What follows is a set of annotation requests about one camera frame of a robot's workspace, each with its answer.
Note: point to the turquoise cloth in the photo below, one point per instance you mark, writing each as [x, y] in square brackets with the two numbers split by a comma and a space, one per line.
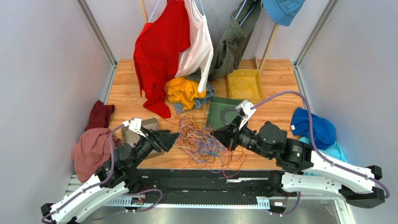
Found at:
[335, 151]

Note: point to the dusty pink cloth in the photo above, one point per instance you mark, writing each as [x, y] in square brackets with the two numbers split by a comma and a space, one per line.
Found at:
[91, 151]

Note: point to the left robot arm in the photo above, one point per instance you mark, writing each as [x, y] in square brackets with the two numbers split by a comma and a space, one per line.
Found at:
[117, 176]

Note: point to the wooden rack pole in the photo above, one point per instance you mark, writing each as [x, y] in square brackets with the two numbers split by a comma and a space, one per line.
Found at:
[260, 65]

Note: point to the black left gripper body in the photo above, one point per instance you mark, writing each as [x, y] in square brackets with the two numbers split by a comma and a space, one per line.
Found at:
[152, 140]

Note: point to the yellow plastic tray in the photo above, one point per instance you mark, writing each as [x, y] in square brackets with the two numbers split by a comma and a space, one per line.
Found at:
[245, 84]

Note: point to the yellow crumpled garment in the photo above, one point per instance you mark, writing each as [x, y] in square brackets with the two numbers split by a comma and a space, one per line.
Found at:
[184, 91]

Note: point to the grey-blue cloth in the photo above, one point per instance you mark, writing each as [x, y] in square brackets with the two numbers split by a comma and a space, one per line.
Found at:
[199, 102]

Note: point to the maroon cloth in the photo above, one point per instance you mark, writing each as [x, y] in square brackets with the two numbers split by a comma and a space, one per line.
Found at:
[100, 115]

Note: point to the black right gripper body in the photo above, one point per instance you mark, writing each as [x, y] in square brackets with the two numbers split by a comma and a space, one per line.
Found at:
[233, 136]

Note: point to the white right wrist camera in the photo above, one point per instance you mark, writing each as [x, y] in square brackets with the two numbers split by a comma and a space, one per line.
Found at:
[246, 110]

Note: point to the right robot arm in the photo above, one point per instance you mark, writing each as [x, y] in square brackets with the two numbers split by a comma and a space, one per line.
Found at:
[302, 167]

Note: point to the red hanging shirt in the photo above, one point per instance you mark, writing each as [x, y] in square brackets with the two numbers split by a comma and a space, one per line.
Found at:
[156, 54]

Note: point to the light blue bucket hat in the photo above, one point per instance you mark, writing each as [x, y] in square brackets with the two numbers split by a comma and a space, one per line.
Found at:
[282, 12]

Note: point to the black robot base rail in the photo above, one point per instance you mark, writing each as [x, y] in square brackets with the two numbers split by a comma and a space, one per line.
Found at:
[277, 203]

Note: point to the dark blue cloth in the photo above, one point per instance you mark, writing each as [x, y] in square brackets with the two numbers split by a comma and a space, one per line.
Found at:
[324, 132]

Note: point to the white hanging tank top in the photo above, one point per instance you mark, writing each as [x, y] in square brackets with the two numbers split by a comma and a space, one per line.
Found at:
[200, 53]

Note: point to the grey plastic tray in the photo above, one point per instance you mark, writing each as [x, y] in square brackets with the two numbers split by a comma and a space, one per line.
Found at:
[129, 137]

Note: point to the olive green hanging garment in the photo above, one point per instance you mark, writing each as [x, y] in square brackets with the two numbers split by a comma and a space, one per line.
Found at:
[229, 52]

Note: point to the green plastic tray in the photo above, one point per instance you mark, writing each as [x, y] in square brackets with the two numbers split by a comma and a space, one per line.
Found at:
[217, 105]

